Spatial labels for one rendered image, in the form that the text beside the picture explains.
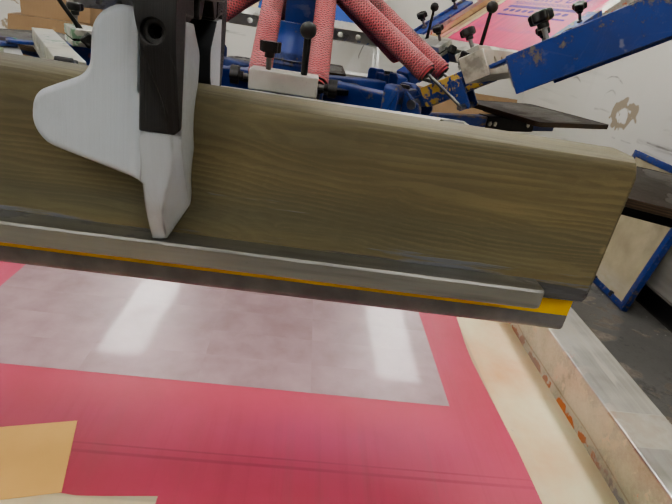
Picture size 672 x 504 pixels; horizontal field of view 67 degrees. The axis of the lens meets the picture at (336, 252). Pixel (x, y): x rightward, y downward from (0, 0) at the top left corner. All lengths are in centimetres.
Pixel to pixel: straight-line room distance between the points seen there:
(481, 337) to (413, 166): 25
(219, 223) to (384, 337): 21
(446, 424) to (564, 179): 18
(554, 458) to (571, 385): 6
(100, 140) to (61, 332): 21
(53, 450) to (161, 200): 16
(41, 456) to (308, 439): 14
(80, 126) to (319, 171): 10
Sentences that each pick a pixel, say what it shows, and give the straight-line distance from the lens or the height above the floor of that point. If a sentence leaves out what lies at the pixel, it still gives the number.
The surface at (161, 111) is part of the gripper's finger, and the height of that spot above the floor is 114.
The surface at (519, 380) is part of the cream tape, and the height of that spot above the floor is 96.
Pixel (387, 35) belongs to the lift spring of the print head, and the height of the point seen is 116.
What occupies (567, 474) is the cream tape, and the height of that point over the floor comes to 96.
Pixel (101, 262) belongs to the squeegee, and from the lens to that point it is 28.
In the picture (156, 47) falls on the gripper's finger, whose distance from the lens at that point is 19.
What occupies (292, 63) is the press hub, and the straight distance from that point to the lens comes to 145.
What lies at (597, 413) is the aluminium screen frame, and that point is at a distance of 37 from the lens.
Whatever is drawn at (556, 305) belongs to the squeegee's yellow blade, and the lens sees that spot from 30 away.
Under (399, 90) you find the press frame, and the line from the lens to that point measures 132.
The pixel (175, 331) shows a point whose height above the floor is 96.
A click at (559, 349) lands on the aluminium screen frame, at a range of 41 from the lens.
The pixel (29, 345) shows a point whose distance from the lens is 40.
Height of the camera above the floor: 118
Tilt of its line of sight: 25 degrees down
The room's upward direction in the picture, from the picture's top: 9 degrees clockwise
